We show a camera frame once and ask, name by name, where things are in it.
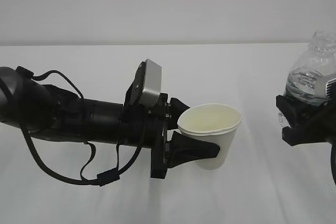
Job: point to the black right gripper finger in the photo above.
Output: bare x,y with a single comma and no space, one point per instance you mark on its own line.
294,111

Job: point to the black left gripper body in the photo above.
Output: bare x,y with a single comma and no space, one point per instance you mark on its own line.
144,127

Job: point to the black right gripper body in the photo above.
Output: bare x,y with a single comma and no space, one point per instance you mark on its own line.
319,125

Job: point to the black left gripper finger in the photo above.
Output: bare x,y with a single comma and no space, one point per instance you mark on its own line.
182,149
175,108

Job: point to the white paper cup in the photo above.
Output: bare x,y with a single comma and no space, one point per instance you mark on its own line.
215,123

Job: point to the clear water bottle green label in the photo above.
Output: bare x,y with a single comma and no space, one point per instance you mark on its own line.
318,60

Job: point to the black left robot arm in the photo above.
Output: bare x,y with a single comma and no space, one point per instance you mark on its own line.
49,113

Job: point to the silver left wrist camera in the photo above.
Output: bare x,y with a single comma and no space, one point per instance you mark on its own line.
146,86

